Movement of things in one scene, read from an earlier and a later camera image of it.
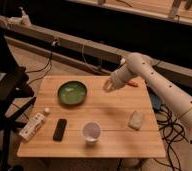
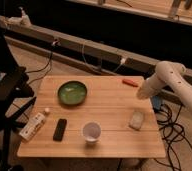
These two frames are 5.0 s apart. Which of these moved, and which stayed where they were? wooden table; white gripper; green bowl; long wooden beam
Moved: white gripper
Stayed: wooden table; green bowl; long wooden beam
